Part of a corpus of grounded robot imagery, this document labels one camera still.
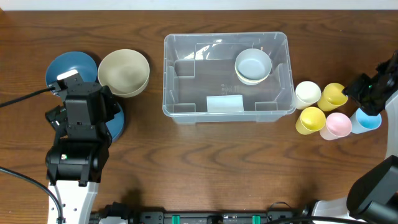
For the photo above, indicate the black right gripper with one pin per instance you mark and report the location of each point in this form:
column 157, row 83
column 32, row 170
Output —
column 352, row 90

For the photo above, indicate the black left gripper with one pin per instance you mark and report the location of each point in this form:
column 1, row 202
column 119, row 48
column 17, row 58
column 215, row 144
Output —
column 111, row 106

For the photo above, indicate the light blue cup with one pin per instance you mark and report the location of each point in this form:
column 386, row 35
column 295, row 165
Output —
column 361, row 122

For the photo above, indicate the yellow cup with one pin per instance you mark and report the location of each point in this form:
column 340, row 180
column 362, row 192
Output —
column 311, row 119
column 332, row 97

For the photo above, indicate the white cup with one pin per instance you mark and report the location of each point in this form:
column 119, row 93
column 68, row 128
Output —
column 306, row 94

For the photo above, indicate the grey bowl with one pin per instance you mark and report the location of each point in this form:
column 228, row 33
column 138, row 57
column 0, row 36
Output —
column 253, row 56

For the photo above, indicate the white bowl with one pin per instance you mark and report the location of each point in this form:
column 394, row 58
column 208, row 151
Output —
column 250, row 82

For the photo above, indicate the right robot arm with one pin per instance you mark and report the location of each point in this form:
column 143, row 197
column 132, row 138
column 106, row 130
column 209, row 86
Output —
column 373, row 197

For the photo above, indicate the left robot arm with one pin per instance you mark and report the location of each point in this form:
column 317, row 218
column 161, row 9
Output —
column 80, row 148

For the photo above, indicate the dark blue plate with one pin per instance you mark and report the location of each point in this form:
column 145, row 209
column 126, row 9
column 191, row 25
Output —
column 116, row 125
column 80, row 61

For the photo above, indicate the pink cup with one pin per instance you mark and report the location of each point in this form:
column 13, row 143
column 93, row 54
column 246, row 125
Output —
column 337, row 125

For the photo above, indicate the beige bowl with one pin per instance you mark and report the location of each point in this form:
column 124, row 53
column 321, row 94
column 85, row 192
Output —
column 126, row 72

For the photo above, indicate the clear plastic storage bin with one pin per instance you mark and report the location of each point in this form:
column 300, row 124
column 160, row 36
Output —
column 201, row 83

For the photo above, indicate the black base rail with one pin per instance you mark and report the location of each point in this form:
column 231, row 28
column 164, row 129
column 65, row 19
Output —
column 121, row 213

